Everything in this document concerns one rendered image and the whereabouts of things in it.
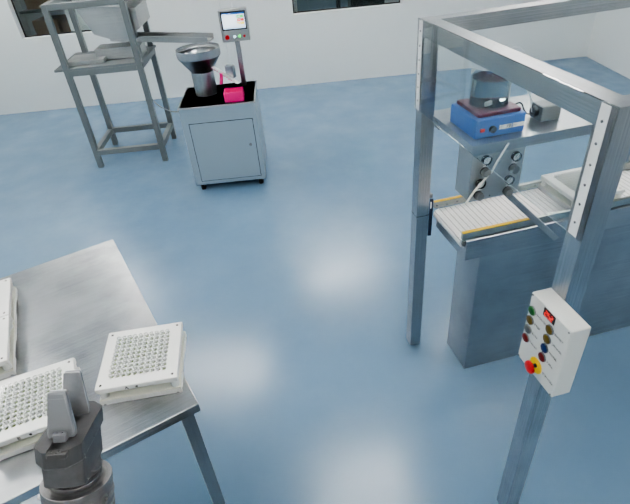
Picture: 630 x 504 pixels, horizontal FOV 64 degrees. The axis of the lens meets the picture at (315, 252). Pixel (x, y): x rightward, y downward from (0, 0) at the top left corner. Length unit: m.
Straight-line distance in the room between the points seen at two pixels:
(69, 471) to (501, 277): 2.08
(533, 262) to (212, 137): 2.84
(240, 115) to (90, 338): 2.75
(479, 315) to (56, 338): 1.84
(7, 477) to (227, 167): 3.30
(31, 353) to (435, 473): 1.70
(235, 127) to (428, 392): 2.68
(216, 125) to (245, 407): 2.47
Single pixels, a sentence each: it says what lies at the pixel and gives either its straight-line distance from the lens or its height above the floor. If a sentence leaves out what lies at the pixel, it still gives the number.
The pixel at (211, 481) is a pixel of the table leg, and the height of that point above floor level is 0.47.
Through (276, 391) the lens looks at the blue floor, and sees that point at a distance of 2.74.
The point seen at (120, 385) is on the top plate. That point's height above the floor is 0.97.
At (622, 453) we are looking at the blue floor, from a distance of 2.74.
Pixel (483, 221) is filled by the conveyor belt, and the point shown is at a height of 0.88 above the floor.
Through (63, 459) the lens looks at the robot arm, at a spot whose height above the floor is 1.59.
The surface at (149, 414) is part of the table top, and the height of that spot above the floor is 0.89.
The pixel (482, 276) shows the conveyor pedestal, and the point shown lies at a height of 0.62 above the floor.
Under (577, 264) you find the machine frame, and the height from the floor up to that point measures 1.28.
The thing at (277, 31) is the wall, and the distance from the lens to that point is 6.90.
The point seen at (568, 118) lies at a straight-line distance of 1.39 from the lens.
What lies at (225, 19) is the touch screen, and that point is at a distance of 4.51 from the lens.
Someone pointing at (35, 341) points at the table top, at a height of 0.89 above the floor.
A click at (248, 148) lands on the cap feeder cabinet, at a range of 4.41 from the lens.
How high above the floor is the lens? 2.12
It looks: 36 degrees down
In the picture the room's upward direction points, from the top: 5 degrees counter-clockwise
